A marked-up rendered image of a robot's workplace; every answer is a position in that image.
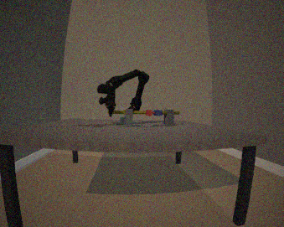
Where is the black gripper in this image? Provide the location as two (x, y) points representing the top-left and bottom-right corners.
(106, 94), (116, 117)

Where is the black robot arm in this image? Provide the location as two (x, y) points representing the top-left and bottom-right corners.
(97, 70), (149, 111)

